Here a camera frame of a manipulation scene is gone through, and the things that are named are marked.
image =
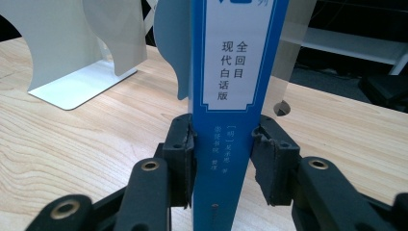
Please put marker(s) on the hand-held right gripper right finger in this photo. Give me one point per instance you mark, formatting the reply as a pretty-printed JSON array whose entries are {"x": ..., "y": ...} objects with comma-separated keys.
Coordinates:
[{"x": 275, "y": 163}]

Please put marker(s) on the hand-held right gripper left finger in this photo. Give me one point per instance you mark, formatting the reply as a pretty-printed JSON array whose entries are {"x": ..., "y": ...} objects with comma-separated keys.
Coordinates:
[{"x": 178, "y": 160}]

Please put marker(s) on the blue book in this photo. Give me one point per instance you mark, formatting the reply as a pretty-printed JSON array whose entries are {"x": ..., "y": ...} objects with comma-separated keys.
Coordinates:
[{"x": 231, "y": 144}]

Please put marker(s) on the white expandable bookend rack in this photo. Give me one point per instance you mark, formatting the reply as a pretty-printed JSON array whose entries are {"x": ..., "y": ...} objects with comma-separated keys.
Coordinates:
[{"x": 64, "y": 48}]

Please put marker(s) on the white metal stand frame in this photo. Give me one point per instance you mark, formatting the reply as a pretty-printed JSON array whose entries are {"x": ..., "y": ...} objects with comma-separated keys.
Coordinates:
[{"x": 349, "y": 45}]

